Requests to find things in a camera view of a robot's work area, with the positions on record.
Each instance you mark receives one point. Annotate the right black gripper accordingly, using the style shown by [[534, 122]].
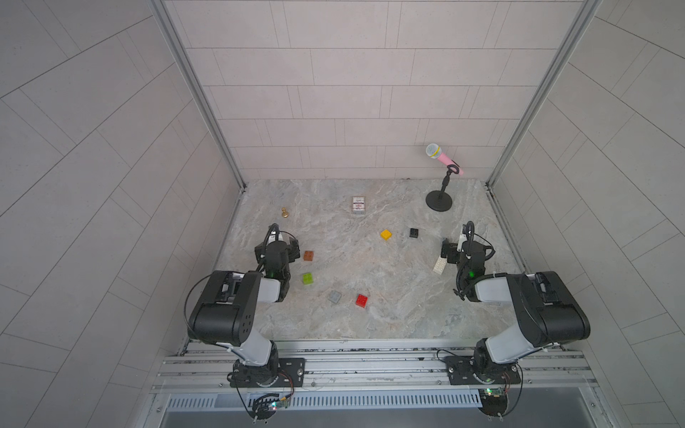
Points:
[[452, 251]]

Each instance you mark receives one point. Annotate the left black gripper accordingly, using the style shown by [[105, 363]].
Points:
[[292, 252]]

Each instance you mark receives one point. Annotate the white long lego brick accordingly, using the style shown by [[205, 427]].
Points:
[[440, 265]]

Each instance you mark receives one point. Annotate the red lego brick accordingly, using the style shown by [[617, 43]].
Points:
[[361, 301]]

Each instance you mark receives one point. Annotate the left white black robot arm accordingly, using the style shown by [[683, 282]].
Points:
[[225, 313]]

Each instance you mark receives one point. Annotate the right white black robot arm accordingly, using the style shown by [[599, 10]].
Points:
[[546, 313]]

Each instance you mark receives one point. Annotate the yellow lego brick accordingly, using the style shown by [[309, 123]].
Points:
[[386, 234]]

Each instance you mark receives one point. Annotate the black microphone stand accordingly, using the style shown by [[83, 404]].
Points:
[[439, 200]]

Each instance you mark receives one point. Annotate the red white card box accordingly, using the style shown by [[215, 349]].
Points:
[[358, 205]]

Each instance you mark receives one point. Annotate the pink toy microphone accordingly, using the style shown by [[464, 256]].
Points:
[[434, 151]]

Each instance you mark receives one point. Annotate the right circuit board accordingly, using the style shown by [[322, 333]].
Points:
[[494, 402]]

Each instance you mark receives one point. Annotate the circuit board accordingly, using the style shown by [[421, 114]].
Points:
[[494, 402], [266, 406]]

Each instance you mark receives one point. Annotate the left circuit board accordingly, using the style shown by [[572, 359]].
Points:
[[266, 406]]

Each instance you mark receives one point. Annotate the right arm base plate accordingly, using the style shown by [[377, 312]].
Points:
[[463, 370]]

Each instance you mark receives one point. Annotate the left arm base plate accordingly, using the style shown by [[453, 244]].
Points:
[[287, 373]]

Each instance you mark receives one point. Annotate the aluminium rail frame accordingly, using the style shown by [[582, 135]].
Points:
[[359, 374]]

